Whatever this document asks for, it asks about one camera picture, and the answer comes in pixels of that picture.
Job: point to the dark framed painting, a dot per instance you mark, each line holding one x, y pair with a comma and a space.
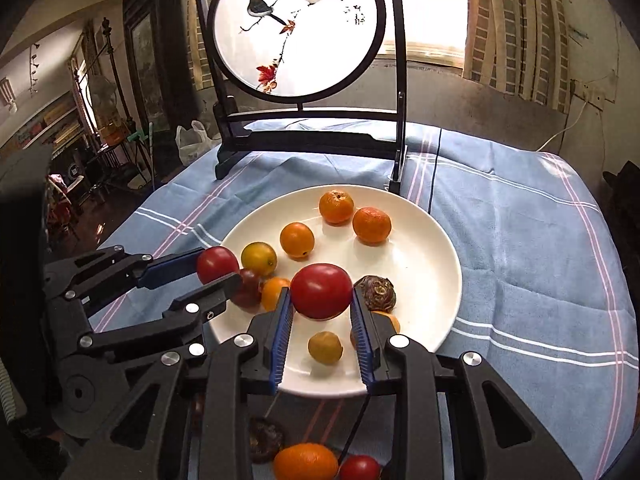
150, 60

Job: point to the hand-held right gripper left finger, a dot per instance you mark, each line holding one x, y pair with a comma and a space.
280, 340

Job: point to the white plastic bag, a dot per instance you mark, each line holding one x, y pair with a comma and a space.
192, 145

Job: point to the small yellow kumquat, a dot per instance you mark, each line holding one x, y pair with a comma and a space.
325, 347

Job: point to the black hat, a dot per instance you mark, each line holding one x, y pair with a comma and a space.
620, 185

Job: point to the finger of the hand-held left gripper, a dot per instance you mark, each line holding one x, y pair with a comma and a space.
170, 266
220, 290

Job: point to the small orange kumquat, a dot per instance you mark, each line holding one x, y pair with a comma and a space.
272, 294

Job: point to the white plate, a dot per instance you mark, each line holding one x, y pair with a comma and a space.
420, 270

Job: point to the wall power outlet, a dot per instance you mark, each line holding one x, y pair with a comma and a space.
595, 92

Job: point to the dark coat stand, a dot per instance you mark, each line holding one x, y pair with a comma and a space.
105, 30

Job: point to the yellowish tangerine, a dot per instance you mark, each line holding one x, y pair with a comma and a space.
258, 258

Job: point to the bird painting table screen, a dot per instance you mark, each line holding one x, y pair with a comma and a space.
310, 142

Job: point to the checked curtain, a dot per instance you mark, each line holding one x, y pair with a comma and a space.
200, 72
515, 35

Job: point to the bright window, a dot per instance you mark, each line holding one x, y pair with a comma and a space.
430, 5

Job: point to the brown water chestnut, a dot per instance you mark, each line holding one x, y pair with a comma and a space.
265, 440
376, 292

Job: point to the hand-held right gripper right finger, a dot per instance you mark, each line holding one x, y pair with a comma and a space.
362, 340

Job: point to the standing fan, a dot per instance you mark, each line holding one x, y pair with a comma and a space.
102, 100

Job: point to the bookshelf with books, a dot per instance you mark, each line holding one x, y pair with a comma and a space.
50, 120

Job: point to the red tomato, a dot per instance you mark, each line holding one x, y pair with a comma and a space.
217, 264
321, 291
359, 467

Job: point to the blue plaid tablecloth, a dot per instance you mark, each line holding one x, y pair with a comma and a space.
525, 270

